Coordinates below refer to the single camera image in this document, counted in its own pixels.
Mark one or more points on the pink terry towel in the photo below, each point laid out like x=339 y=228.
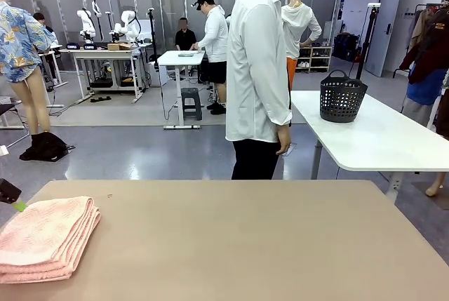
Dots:
x=45 y=234

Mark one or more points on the small white robot arm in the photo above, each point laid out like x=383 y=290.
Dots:
x=126 y=25
x=86 y=24

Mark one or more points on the person's right forearm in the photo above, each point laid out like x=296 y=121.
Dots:
x=280 y=115

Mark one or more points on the person's right hand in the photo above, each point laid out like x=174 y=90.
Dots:
x=284 y=141

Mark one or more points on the black seat white chair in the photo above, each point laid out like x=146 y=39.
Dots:
x=8 y=108

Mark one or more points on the mannequin in floral shirt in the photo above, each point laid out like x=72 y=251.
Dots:
x=21 y=45

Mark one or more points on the white workbench with robots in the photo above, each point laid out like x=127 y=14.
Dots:
x=105 y=52

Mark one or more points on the person with dark hair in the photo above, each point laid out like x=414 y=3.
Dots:
x=43 y=22

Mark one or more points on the flat cardboard box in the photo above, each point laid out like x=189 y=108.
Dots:
x=119 y=46

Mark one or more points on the grey plastic stool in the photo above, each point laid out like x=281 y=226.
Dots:
x=191 y=102

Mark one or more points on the black tripod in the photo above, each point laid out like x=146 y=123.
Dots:
x=152 y=34

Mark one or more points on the white standing desk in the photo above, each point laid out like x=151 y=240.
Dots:
x=180 y=59

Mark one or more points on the grey tray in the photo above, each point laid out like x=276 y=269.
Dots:
x=186 y=54

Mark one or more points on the seated person in black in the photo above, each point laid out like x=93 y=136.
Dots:
x=185 y=38

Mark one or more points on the man with black cap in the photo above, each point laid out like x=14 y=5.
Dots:
x=215 y=38

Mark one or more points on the person in white shirt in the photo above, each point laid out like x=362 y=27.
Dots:
x=252 y=69

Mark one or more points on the wooden shoe shelf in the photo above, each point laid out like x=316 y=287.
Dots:
x=314 y=59

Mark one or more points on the mannequin in white hoodie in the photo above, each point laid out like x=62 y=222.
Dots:
x=301 y=24

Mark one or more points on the black perforated laundry basket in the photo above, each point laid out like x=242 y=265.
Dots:
x=342 y=101

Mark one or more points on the black luggage bags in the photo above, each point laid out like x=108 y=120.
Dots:
x=345 y=46

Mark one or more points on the large white rounded table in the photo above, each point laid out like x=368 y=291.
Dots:
x=379 y=139

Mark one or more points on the black stand with white head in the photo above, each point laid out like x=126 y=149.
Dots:
x=366 y=41

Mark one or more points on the grey door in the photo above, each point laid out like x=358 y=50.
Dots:
x=382 y=27

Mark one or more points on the bare mannequin foot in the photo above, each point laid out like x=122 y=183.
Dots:
x=434 y=187

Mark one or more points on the blue hanging garment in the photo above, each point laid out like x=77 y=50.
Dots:
x=426 y=85

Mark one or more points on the beige hanging coat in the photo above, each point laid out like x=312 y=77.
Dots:
x=417 y=31

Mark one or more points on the dark brown hanging jacket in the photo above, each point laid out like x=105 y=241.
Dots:
x=433 y=45

